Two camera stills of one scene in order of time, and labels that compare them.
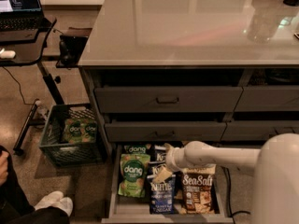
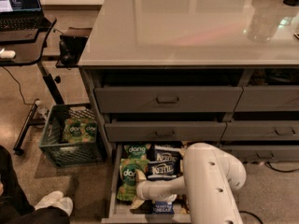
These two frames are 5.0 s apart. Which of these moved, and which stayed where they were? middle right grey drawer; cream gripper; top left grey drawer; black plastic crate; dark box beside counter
Moved: cream gripper
Stayed: dark box beside counter; top left grey drawer; middle right grey drawer; black plastic crate
